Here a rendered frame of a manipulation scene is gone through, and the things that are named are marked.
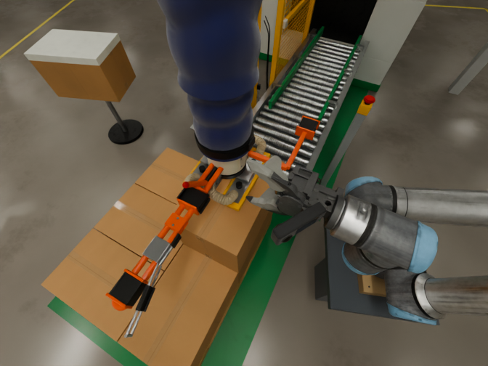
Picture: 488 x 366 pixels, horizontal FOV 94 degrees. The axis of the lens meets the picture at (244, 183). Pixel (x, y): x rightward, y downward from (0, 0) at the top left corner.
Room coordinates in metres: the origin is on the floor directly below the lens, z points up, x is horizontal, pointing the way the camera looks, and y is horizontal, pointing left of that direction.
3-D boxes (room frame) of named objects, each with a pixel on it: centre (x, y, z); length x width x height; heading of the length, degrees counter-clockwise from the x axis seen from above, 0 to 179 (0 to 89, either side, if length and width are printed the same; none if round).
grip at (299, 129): (0.78, -0.29, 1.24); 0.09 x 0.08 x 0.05; 63
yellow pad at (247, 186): (0.59, -0.01, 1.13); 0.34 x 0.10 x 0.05; 153
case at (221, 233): (0.63, 0.08, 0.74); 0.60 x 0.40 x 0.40; 153
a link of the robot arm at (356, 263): (0.16, -0.29, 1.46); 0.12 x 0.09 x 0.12; 170
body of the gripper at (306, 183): (0.23, -0.14, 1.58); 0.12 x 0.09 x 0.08; 63
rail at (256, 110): (2.16, -0.36, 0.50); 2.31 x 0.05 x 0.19; 152
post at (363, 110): (1.25, -0.82, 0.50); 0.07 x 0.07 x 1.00; 62
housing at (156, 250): (0.22, 0.29, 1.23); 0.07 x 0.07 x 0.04; 63
